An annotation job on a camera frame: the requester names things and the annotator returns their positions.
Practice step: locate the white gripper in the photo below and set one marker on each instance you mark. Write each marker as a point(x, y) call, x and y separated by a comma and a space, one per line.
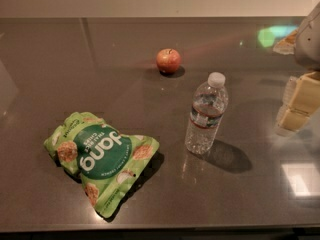
point(309, 42)

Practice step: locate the clear plastic water bottle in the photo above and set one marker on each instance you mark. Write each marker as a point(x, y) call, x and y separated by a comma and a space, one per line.
point(209, 104)

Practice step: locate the red apple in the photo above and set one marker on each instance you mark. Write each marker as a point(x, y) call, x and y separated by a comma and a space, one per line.
point(168, 60)

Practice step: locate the green rice chips bag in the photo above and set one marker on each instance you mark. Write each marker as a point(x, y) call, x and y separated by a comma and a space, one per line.
point(107, 162)

